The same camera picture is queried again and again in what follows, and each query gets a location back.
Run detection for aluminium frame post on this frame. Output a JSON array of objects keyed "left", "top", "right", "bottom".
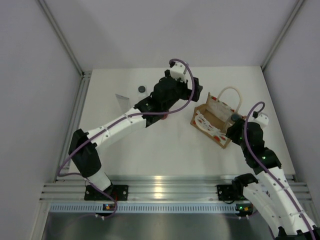
[
  {"left": 35, "top": 0, "right": 92, "bottom": 78},
  {"left": 260, "top": 0, "right": 307, "bottom": 72}
]

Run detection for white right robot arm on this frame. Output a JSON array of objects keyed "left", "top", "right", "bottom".
[{"left": 226, "top": 119, "right": 320, "bottom": 240}]

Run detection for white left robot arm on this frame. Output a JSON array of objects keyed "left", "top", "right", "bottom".
[{"left": 68, "top": 70, "right": 203, "bottom": 200}]

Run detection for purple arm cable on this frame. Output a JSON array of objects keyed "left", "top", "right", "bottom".
[
  {"left": 56, "top": 58, "right": 196, "bottom": 221},
  {"left": 244, "top": 101, "right": 317, "bottom": 240}
]

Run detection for right aluminium frame post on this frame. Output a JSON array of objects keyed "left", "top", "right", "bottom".
[{"left": 260, "top": 0, "right": 307, "bottom": 72}]

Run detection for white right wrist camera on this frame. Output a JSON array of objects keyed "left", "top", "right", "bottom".
[{"left": 253, "top": 112, "right": 269, "bottom": 129}]

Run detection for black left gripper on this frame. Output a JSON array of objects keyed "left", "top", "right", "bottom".
[{"left": 162, "top": 75, "right": 203, "bottom": 112}]

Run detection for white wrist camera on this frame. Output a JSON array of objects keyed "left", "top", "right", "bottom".
[
  {"left": 169, "top": 61, "right": 188, "bottom": 83},
  {"left": 253, "top": 112, "right": 269, "bottom": 129}
]

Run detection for white bottle dark cap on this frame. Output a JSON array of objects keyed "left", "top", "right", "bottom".
[{"left": 137, "top": 85, "right": 148, "bottom": 101}]

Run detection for clear bottle grey cap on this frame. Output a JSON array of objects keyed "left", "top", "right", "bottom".
[{"left": 225, "top": 113, "right": 243, "bottom": 126}]

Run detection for canvas watermelon print bag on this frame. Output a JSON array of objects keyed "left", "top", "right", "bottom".
[{"left": 190, "top": 86, "right": 246, "bottom": 149}]

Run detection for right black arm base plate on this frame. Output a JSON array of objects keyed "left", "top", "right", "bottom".
[{"left": 216, "top": 184, "right": 245, "bottom": 204}]

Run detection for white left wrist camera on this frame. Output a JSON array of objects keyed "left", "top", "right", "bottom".
[{"left": 169, "top": 61, "right": 188, "bottom": 83}]

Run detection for aluminium front rail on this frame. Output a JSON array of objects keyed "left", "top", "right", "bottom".
[{"left": 39, "top": 174, "right": 313, "bottom": 204}]

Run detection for left aluminium frame post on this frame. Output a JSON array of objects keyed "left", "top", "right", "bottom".
[{"left": 35, "top": 0, "right": 92, "bottom": 78}]

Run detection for slotted grey cable duct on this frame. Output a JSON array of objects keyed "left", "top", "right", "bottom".
[{"left": 49, "top": 202, "right": 253, "bottom": 214}]

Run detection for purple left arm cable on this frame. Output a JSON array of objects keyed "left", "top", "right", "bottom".
[{"left": 56, "top": 58, "right": 196, "bottom": 221}]

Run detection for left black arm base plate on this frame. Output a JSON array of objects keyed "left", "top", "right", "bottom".
[{"left": 84, "top": 184, "right": 129, "bottom": 201}]

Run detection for silver tube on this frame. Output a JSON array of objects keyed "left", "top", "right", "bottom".
[{"left": 115, "top": 94, "right": 131, "bottom": 114}]

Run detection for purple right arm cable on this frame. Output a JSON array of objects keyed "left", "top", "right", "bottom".
[{"left": 244, "top": 101, "right": 317, "bottom": 240}]

